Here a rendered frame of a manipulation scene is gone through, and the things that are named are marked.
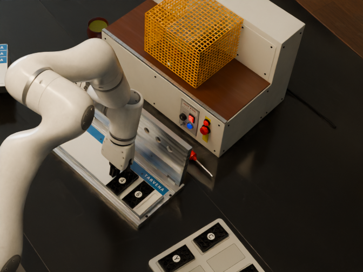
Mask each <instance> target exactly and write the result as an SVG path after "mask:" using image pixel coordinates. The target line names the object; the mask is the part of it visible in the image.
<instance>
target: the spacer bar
mask: <svg viewBox="0 0 363 272"><path fill-rule="evenodd" d="M161 197H162V195H161V194H160V193H158V192H157V191H156V190H154V191H153V192H152V193H151V194H150V195H148V196H147V197H146V198H145V199H144V200H143V201H142V202H140V203H139V204H138V205H137V206H135V208H134V209H133V210H134V211H135V212H136V213H137V214H138V215H141V214H143V213H144V212H145V211H146V210H147V209H148V208H149V207H150V206H152V205H153V204H154V203H155V202H156V201H157V200H158V199H159V198H161Z"/></svg>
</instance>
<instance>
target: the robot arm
mask: <svg viewBox="0 0 363 272"><path fill-rule="evenodd" d="M82 82H89V83H90V86H89V88H88V90H87V92H86V91H85V90H83V89H82V88H81V87H79V86H78V85H76V84H74V83H82ZM4 83H5V87H6V90H7V91H8V93H9V94H10V95H11V96H12V97H13V98H14V99H16V100H17V101H18V102H20V103H21V104H23V105H25V106H26V107H28V108H29V109H31V110H33V111H34V112H36V113H38V114H39V115H41V116H42V122H41V123H40V125H39V126H37V127H36V128H33V129H30V130H26V131H20V132H17V133H14V134H12V135H10V136H8V137H7V138H6V139H5V140H4V141H3V143H2V144H1V146H0V272H16V271H17V268H18V267H19V264H20V261H21V258H22V253H23V214H24V206H25V201H26V197H27V194H28V192H29V189H30V186H31V184H32V182H33V180H34V178H35V176H36V174H37V172H38V170H39V168H40V166H41V164H42V162H43V161H44V159H45V158H46V156H47V155H48V154H49V153H50V152H51V151H52V150H53V149H55V148H56V147H58V146H60V145H62V144H64V143H66V142H68V141H70V140H73V139H75V138H78V137H79V136H81V135H82V134H83V133H85V132H86V131H87V129H88V128H89V127H90V125H91V124H92V121H93V119H94V116H95V109H96V110H97V111H98V112H100V113H101V114H102V115H104V116H106V117H107V118H108V120H109V122H110V123H109V130H108V132H107V134H106V136H105V138H104V141H103V144H102V149H101V154H102V155H103V156H104V157H105V158H106V159H107V160H108V161H109V165H110V172H109V175H110V176H111V177H112V178H113V177H114V176H118V175H119V174H120V171H126V172H128V171H130V165H132V164H133V160H134V157H135V139H136V135H137V130H138V125H139V121H140V116H141V113H142V108H143V103H144V98H143V96H142V94H141V93H140V92H138V91H137V90H134V89H131V88H130V86H129V83H128V81H127V79H126V76H125V74H124V71H123V69H122V67H121V65H120V62H119V60H118V58H117V56H116V53H115V51H114V50H113V48H112V46H111V45H110V44H109V43H108V42H106V41H105V40H102V39H100V38H91V39H88V40H86V41H84V42H82V43H80V44H79V45H77V46H75V47H72V48H70V49H67V50H64V51H56V52H39V53H33V54H30V55H27V56H24V57H22V58H20V59H18V60H16V61H15V62H13V63H12V64H11V65H10V66H9V68H8V69H7V71H6V73H5V78H4Z"/></svg>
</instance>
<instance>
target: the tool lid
mask: <svg viewBox="0 0 363 272"><path fill-rule="evenodd" d="M89 86H90V83H89V82H85V91H86V92H87V90H88V88H89ZM95 117H96V118H97V119H99V120H100V121H101V122H102V123H103V125H104V126H105V127H106V128H107V129H109V123H110V122H109V120H108V118H107V117H106V116H104V115H102V114H101V113H100V112H98V111H97V110H96V109H95ZM146 128H147V129H148V130H149V132H148V131H147V130H146ZM157 137H158V138H159V139H160V141H159V140H158V139H157ZM169 146H170V147H171V148H172V151H171V150H170V149H169ZM135 150H136V151H137V152H138V153H139V154H141V155H142V156H143V157H144V160H146V161H147V162H148V163H149V164H150V165H151V166H153V167H154V168H155V169H156V170H158V169H159V170H160V171H161V172H163V173H164V174H165V175H166V176H168V175H169V176H170V177H171V178H172V179H173V180H175V183H176V184H177V185H178V186H180V185H181V184H183V181H184V177H185V173H186V170H187V166H188V163H189V159H190V155H191V151H192V147H191V146H190V145H189V144H188V143H186V142H185V141H184V140H183V139H181V138H180V137H179V136H177V135H176V134H175V133H174V132H172V131H171V130H170V129H169V128H167V127H166V126H165V125H164V124H162V123H161V122H160V121H159V120H157V119H156V118H155V117H154V116H152V115H151V114H150V113H149V112H148V111H146V110H145V109H143V108H142V113H141V116H140V121H139V125H138V130H137V135H136V139H135Z"/></svg>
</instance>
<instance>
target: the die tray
mask: <svg viewBox="0 0 363 272"><path fill-rule="evenodd" d="M218 222H219V223H220V224H221V226H222V227H223V228H224V229H225V230H226V231H227V232H228V236H227V237H225V238H224V239H222V240H221V241H219V242H218V243H216V244H215V245H214V246H212V247H211V248H209V249H208V250H207V251H205V252H202V251H201V250H200V249H199V247H198V246H197V245H196V244H195V243H194V242H193V239H194V238H195V237H197V236H198V235H200V234H201V233H203V232H204V231H206V230H208V229H209V228H210V227H212V226H213V225H215V224H216V223H218ZM183 245H187V247H188V248H189V250H190V251H191V252H192V254H193V255H194V259H193V260H191V261H190V262H188V263H186V264H185V265H183V266H181V267H180V268H178V269H176V270H175V271H173V272H239V271H241V270H243V269H244V268H246V267H248V266H249V265H251V264H253V265H254V266H255V267H256V268H257V270H258V271H259V272H264V270H263V269H262V268H261V266H260V265H259V264H258V263H257V261H256V260H255V259H254V258H253V257H252V255H251V254H250V253H249V252H248V251H247V249H246V248H245V247H244V246H243V244H242V243H241V242H240V241H239V240H238V238H237V237H236V236H235V235H234V233H233V232H232V231H231V230H230V229H229V227H228V226H227V225H226V223H225V222H224V221H223V220H222V219H216V220H215V221H213V222H211V223H210V224H208V225H207V226H205V227H204V228H202V229H200V230H198V231H197V232H195V233H194V234H192V235H190V236H189V237H187V238H185V239H184V240H182V241H180V242H179V243H177V244H175V245H174V246H172V247H171V248H169V249H167V250H166V251H164V252H162V253H161V254H159V255H157V256H156V257H154V258H153V259H151V260H150V261H149V266H150V268H151V269H152V271H153V272H165V271H163V269H162V267H161V266H160V265H159V263H158V260H160V259H161V258H163V257H164V256H166V255H168V254H169V253H171V252H173V251H175V250H176V249H178V248H180V247H181V246H183Z"/></svg>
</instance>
